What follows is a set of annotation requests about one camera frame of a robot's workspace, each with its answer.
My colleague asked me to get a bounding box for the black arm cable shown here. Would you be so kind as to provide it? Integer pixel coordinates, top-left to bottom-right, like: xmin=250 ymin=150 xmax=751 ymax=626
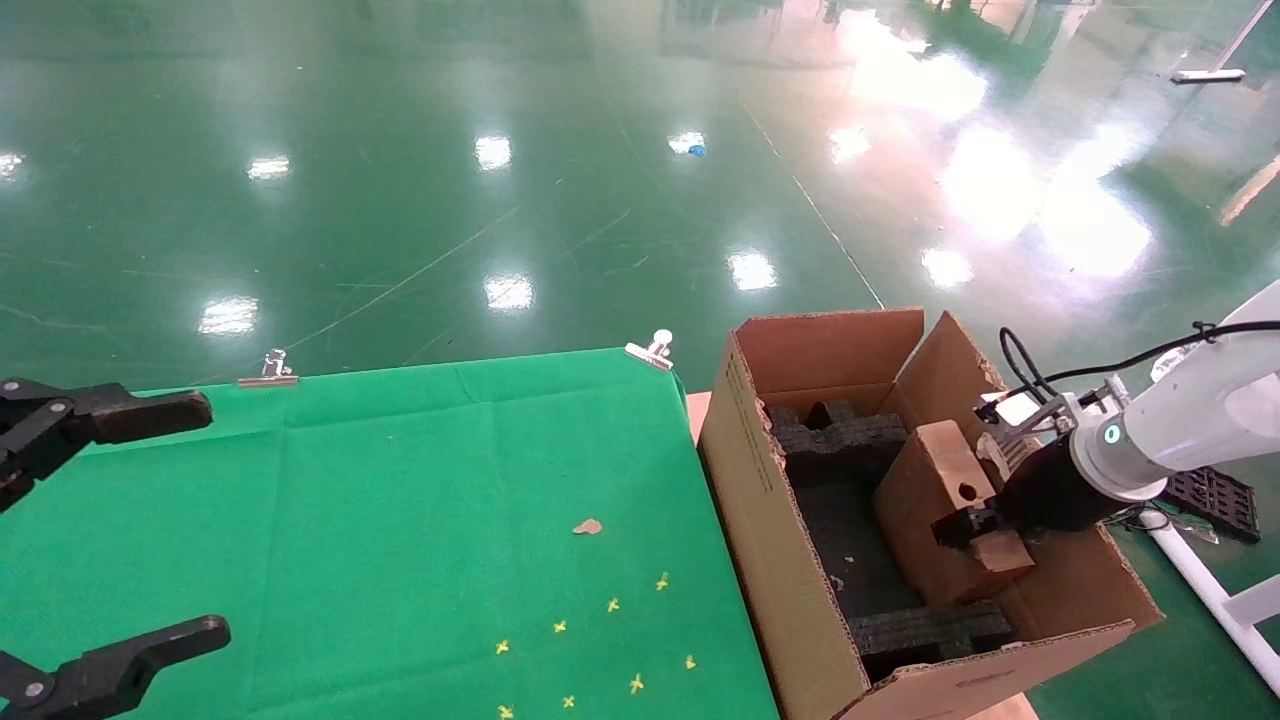
xmin=998 ymin=318 xmax=1280 ymax=406

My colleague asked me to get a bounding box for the black foam insert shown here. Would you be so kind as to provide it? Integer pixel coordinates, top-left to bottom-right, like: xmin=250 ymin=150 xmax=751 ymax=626
xmin=765 ymin=400 xmax=911 ymax=486
xmin=848 ymin=598 xmax=1017 ymax=684

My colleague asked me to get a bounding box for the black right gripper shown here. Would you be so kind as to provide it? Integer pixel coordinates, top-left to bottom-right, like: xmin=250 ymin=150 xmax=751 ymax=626
xmin=935 ymin=433 xmax=1109 ymax=549

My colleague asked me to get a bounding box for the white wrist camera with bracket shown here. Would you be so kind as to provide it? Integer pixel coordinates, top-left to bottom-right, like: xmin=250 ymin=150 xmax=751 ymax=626
xmin=978 ymin=388 xmax=1086 ymax=446

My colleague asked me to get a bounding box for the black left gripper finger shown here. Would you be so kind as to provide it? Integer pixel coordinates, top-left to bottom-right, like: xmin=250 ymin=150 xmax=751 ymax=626
xmin=0 ymin=378 xmax=214 ymax=514
xmin=0 ymin=614 xmax=232 ymax=720

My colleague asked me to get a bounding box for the green tablecloth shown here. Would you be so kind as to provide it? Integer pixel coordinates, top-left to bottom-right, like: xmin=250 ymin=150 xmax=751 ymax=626
xmin=0 ymin=347 xmax=783 ymax=720

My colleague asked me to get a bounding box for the black foam grid piece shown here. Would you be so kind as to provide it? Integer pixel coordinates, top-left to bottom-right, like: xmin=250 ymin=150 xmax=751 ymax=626
xmin=1163 ymin=465 xmax=1262 ymax=546

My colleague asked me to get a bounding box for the large open cardboard carton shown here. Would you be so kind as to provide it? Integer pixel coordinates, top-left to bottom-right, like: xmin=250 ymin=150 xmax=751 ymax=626
xmin=697 ymin=307 xmax=1167 ymax=720

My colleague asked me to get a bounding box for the small taped cardboard box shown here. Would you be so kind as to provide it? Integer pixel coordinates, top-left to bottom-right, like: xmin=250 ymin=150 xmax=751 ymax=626
xmin=873 ymin=420 xmax=1037 ymax=611

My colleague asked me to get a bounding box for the metal binder clip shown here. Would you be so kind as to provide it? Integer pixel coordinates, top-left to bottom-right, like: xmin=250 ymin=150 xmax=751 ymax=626
xmin=237 ymin=349 xmax=300 ymax=389
xmin=624 ymin=329 xmax=674 ymax=372

